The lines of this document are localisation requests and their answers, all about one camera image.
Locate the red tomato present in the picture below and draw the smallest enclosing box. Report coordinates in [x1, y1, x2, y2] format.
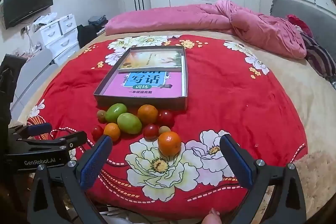
[91, 126, 104, 142]
[157, 110, 175, 127]
[142, 124, 159, 141]

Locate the brown kiwi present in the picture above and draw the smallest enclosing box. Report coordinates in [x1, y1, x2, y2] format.
[96, 110, 106, 123]

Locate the orange tangerine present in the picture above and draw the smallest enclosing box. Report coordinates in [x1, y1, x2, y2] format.
[103, 123, 121, 141]
[137, 104, 158, 124]
[158, 131, 182, 156]

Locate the large green mango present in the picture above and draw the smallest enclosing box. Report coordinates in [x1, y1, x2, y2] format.
[105, 103, 127, 123]

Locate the round green fruit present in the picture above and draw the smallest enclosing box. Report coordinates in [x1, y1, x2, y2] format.
[117, 113, 142, 135]

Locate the small brown longan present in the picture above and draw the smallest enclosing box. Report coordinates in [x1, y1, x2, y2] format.
[158, 126, 171, 135]

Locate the person's hand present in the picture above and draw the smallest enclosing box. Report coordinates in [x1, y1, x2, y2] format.
[201, 208, 222, 224]

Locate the white drawer cabinet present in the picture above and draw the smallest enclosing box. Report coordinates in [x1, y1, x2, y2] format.
[32, 14, 80, 67]

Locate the sunflower cover book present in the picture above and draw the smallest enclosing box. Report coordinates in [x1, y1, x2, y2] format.
[119, 50, 183, 72]

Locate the pink Chinese workbook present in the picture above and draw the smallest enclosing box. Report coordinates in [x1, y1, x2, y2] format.
[102, 71, 184, 98]

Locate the grey shallow box tray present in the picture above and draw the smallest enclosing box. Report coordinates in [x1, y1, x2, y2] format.
[93, 46, 188, 110]

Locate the black bag on floor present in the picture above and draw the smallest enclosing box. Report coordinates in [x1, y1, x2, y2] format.
[77, 25, 97, 48]

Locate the folded clothes pile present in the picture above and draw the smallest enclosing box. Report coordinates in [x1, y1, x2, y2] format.
[88, 15, 108, 27]

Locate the striped dark pillow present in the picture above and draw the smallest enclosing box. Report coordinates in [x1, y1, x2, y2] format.
[301, 32, 335, 81]

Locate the grey headboard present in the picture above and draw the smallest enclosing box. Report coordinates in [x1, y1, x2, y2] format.
[270, 0, 336, 59]

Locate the pink quilt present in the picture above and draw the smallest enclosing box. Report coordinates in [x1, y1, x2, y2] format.
[105, 0, 306, 59]

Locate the black wall television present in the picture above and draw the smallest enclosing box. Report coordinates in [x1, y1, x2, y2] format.
[3, 0, 54, 29]

